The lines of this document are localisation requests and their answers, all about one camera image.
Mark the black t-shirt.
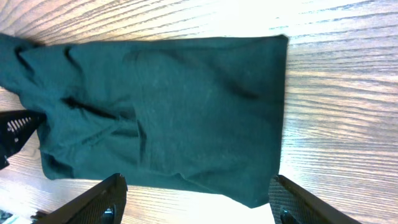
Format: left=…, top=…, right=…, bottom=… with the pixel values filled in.
left=1, top=35, right=288, bottom=208

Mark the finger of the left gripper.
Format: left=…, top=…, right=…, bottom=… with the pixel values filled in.
left=1, top=110, right=45, bottom=169

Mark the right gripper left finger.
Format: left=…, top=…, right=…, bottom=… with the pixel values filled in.
left=30, top=173, right=127, bottom=224

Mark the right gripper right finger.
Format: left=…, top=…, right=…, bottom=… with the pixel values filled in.
left=269, top=175, right=361, bottom=224

